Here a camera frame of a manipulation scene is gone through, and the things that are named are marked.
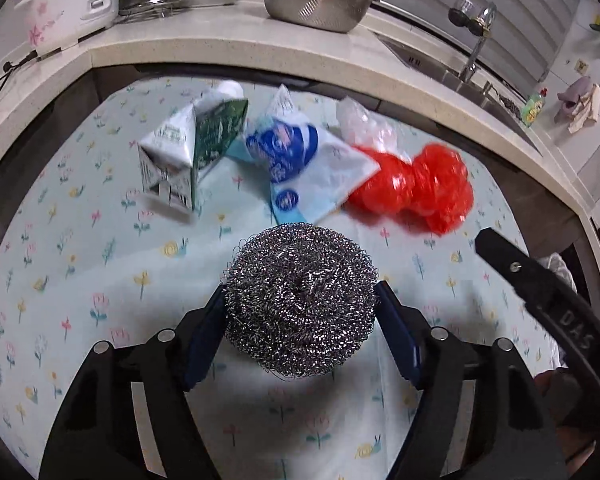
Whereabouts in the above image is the purple hanging cloth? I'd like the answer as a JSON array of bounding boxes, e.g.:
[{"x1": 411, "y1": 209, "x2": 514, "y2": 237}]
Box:
[{"x1": 554, "y1": 76, "x2": 593, "y2": 123}]

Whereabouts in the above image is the green and white milk carton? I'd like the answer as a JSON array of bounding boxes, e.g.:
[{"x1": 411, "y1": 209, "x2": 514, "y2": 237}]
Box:
[{"x1": 137, "y1": 80, "x2": 251, "y2": 213}]

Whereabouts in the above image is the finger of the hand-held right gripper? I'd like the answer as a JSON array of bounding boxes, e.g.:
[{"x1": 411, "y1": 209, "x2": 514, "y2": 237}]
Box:
[{"x1": 474, "y1": 226, "x2": 556, "y2": 306}]

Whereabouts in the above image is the stainless steel bowl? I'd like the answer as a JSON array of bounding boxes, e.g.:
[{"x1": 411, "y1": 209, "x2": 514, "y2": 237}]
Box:
[{"x1": 260, "y1": 0, "x2": 375, "y2": 35}]

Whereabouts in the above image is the green dish soap bottle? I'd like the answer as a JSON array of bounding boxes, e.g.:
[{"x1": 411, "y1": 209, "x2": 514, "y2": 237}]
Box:
[{"x1": 520, "y1": 86, "x2": 550, "y2": 127}]

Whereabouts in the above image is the black power cable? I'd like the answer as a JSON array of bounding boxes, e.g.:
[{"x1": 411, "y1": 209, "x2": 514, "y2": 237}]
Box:
[{"x1": 0, "y1": 50, "x2": 38, "y2": 111}]

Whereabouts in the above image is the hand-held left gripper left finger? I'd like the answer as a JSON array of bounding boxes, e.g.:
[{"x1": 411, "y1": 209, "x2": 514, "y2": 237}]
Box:
[{"x1": 39, "y1": 285, "x2": 228, "y2": 480}]

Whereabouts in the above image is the white rice cooker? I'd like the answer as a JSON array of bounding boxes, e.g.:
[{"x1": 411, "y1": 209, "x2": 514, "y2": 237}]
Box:
[{"x1": 12, "y1": 0, "x2": 123, "y2": 58}]

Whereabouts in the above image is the stainless steel sink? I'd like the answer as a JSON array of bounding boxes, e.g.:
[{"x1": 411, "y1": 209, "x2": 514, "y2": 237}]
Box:
[{"x1": 375, "y1": 30, "x2": 541, "y2": 151}]

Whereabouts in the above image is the blue and white plastic bag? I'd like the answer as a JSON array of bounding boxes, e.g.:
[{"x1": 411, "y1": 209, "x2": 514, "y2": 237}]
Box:
[{"x1": 227, "y1": 84, "x2": 381, "y2": 226}]

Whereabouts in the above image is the floral tablecloth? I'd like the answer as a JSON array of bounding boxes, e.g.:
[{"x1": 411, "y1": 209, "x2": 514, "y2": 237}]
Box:
[{"x1": 0, "y1": 76, "x2": 571, "y2": 480}]

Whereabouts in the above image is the cream hanging cloth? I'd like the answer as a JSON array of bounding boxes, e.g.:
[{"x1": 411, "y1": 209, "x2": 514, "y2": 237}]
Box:
[{"x1": 567, "y1": 84, "x2": 600, "y2": 135}]

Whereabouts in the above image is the chrome faucet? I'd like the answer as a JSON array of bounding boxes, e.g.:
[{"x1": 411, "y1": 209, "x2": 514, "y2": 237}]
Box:
[{"x1": 447, "y1": 0, "x2": 498, "y2": 83}]

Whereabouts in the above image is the trash bin with clear liner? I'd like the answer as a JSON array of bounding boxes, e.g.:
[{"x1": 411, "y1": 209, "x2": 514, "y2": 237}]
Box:
[{"x1": 537, "y1": 252, "x2": 578, "y2": 293}]

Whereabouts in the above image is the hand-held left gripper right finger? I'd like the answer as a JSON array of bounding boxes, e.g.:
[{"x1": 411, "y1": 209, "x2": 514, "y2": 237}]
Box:
[{"x1": 375, "y1": 280, "x2": 568, "y2": 480}]

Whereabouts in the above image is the dark dish scrubber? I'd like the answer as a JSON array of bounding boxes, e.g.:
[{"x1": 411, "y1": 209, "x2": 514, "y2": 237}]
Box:
[{"x1": 497, "y1": 92, "x2": 523, "y2": 116}]

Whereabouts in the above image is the clear crumpled plastic bag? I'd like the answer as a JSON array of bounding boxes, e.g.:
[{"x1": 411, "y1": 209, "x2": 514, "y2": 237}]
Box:
[{"x1": 336, "y1": 97, "x2": 403, "y2": 153}]

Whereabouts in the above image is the steel wool scrubber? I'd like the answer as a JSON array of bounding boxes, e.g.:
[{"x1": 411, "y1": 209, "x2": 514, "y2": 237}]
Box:
[{"x1": 220, "y1": 223, "x2": 381, "y2": 381}]

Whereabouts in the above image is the white kitchen counter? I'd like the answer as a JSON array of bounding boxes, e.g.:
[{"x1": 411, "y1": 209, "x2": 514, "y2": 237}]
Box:
[{"x1": 0, "y1": 0, "x2": 600, "y2": 321}]

